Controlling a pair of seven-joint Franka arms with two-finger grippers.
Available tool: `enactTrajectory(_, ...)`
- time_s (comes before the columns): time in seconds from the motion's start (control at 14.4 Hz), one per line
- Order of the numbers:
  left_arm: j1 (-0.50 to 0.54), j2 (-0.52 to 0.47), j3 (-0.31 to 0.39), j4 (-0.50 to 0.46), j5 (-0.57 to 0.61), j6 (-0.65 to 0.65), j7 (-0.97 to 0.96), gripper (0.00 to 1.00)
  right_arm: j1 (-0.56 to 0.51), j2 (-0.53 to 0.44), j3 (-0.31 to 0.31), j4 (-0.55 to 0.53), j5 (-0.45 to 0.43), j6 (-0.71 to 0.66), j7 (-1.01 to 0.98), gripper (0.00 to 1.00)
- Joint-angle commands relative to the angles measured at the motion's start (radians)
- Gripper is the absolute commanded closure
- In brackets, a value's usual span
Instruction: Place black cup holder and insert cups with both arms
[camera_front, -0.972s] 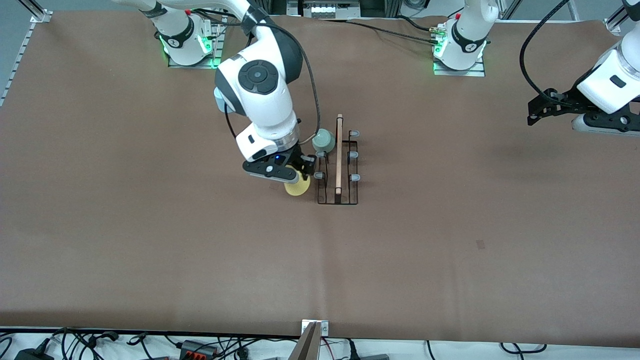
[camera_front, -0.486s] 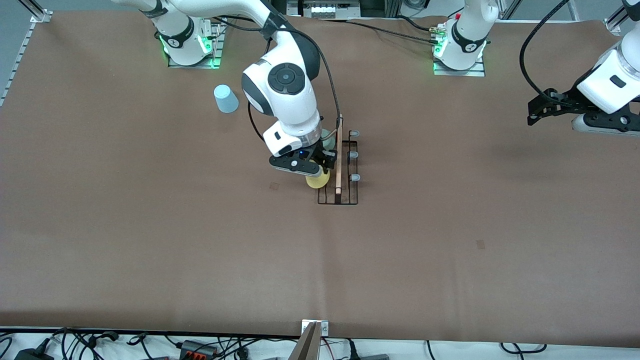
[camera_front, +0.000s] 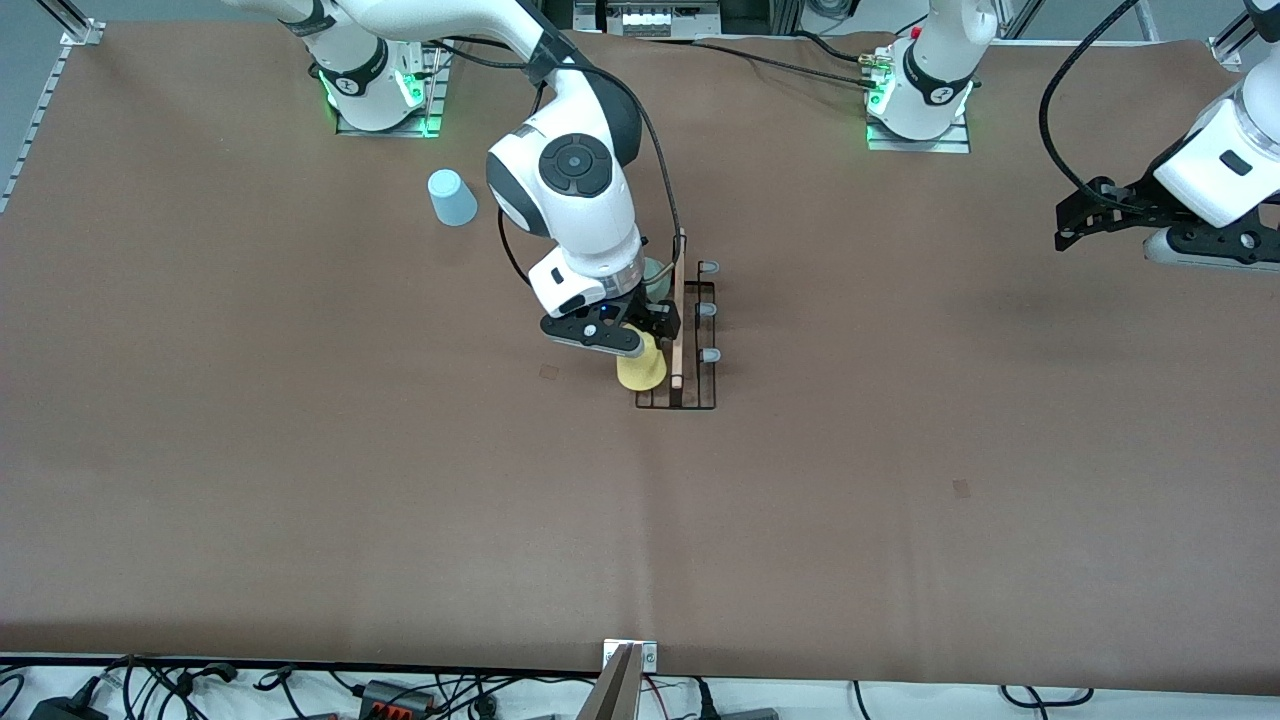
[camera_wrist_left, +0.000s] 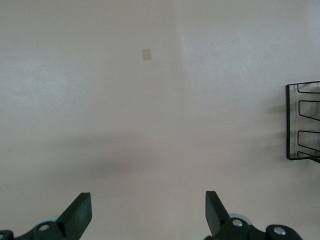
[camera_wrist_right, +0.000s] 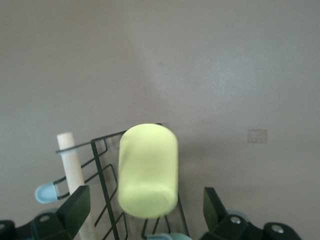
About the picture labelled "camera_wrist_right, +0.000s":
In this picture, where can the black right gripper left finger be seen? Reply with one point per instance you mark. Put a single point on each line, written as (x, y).
(75, 212)

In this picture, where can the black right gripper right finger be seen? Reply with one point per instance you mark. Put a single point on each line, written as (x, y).
(213, 212)

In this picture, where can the teal plastic cup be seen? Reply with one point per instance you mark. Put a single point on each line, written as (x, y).
(180, 237)

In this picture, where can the yellow plastic cup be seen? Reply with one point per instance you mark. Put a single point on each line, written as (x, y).
(147, 172)

